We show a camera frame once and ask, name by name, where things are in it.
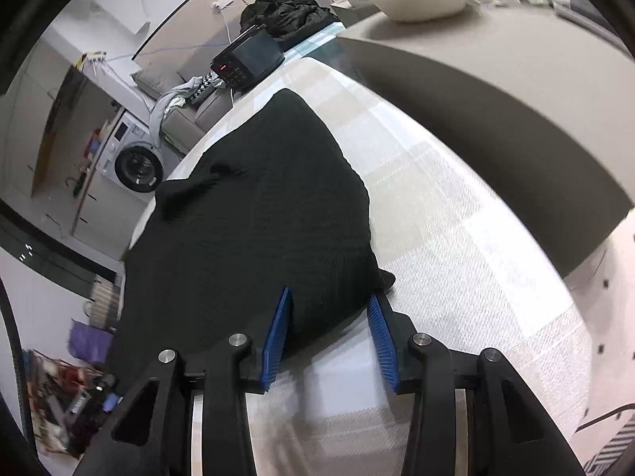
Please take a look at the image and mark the black knit garment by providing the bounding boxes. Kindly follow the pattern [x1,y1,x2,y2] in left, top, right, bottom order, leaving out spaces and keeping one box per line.
[106,89,395,392]

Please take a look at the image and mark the striped grey clothes on sofa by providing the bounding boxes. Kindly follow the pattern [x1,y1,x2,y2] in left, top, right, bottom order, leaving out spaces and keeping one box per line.
[148,71,233,153]

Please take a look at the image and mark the black clothes pile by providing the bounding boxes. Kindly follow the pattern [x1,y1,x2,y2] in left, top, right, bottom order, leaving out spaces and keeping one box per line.
[240,0,339,52]

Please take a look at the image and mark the black white striped rug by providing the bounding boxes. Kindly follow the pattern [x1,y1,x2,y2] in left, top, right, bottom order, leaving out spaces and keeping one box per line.
[576,403,635,475]

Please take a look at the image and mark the purple bag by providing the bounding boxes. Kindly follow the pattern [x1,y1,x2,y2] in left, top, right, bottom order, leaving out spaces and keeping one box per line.
[68,321,113,365]

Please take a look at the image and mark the beige checked bed sheet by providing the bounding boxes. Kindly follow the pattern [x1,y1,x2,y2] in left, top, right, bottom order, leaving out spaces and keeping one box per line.
[128,56,597,476]

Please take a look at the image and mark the white front-load washing machine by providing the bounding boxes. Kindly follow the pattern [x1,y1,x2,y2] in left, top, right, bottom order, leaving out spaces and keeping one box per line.
[97,111,167,198]

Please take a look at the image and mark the grey sofa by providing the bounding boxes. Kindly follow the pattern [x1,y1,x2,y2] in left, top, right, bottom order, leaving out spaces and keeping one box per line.
[131,65,233,156]

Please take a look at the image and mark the black device red display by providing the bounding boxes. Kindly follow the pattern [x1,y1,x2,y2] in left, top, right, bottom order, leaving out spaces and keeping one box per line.
[210,26,285,92]

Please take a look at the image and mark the teal side table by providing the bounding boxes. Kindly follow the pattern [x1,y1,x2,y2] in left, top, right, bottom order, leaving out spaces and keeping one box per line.
[284,21,349,71]

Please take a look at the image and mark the black cable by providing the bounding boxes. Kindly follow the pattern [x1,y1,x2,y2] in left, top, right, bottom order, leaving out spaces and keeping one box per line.
[0,276,39,457]

